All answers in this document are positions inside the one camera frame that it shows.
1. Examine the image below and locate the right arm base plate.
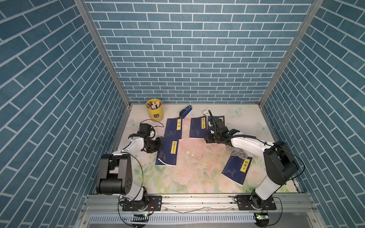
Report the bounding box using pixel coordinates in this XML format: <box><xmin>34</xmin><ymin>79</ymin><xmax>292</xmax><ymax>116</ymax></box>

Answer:
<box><xmin>233</xmin><ymin>195</ymin><xmax>277</xmax><ymax>211</ymax></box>

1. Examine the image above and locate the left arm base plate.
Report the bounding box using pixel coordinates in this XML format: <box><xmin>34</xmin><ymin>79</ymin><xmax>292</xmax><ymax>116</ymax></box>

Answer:
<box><xmin>120</xmin><ymin>195</ymin><xmax>163</xmax><ymax>212</ymax></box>

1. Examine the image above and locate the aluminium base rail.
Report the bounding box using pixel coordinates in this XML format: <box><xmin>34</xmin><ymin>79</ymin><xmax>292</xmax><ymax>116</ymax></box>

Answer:
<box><xmin>82</xmin><ymin>193</ymin><xmax>317</xmax><ymax>214</ymax></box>

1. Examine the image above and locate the aluminium corner post left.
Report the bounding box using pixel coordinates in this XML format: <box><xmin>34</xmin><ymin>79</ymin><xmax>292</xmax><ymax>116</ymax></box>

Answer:
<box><xmin>74</xmin><ymin>0</ymin><xmax>131</xmax><ymax>109</ymax></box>

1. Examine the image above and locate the grey wiping cloth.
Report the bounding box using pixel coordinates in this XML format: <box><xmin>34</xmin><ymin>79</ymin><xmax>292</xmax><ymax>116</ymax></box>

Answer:
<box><xmin>226</xmin><ymin>145</ymin><xmax>248</xmax><ymax>160</ymax></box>

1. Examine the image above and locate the white cable duct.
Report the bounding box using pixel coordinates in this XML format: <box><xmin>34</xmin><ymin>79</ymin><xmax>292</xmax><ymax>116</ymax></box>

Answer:
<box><xmin>89</xmin><ymin>213</ymin><xmax>256</xmax><ymax>225</ymax></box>

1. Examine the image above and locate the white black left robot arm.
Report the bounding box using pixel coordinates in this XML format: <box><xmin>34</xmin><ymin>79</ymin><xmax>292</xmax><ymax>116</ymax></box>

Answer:
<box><xmin>96</xmin><ymin>123</ymin><xmax>162</xmax><ymax>202</ymax></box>

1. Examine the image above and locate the yellow pen cup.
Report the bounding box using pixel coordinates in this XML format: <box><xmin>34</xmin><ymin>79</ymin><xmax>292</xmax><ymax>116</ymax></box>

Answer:
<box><xmin>145</xmin><ymin>98</ymin><xmax>163</xmax><ymax>121</ymax></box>

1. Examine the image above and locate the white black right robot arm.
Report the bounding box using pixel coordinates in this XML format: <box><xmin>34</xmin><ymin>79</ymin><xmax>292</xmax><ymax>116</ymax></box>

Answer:
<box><xmin>204</xmin><ymin>116</ymin><xmax>298</xmax><ymax>203</ymax></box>

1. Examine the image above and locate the aluminium corner post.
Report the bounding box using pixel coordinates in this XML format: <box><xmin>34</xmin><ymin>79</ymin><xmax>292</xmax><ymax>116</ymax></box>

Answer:
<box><xmin>74</xmin><ymin>0</ymin><xmax>131</xmax><ymax>109</ymax></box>
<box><xmin>259</xmin><ymin>0</ymin><xmax>324</xmax><ymax>110</ymax></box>

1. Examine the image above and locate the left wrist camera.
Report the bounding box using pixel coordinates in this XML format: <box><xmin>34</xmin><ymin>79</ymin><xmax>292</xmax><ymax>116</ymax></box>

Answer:
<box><xmin>137</xmin><ymin>123</ymin><xmax>156</xmax><ymax>138</ymax></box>

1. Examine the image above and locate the blue book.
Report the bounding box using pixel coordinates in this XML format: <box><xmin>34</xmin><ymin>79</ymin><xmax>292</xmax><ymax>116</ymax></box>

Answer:
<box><xmin>207</xmin><ymin>116</ymin><xmax>225</xmax><ymax>133</ymax></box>
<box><xmin>222</xmin><ymin>156</ymin><xmax>252</xmax><ymax>185</ymax></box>
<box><xmin>164</xmin><ymin>117</ymin><xmax>183</xmax><ymax>140</ymax></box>
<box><xmin>156</xmin><ymin>138</ymin><xmax>179</xmax><ymax>166</ymax></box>
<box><xmin>189</xmin><ymin>116</ymin><xmax>207</xmax><ymax>139</ymax></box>

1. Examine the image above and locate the blue black stapler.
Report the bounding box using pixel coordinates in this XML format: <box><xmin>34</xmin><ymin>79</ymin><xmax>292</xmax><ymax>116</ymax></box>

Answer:
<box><xmin>179</xmin><ymin>105</ymin><xmax>193</xmax><ymax>119</ymax></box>

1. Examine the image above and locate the small white stapler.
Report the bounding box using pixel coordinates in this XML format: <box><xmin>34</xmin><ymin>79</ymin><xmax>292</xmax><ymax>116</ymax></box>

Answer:
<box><xmin>203</xmin><ymin>110</ymin><xmax>211</xmax><ymax>116</ymax></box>

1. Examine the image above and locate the aluminium corner post right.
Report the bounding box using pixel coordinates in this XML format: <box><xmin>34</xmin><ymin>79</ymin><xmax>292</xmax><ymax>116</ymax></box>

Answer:
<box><xmin>259</xmin><ymin>0</ymin><xmax>324</xmax><ymax>110</ymax></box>

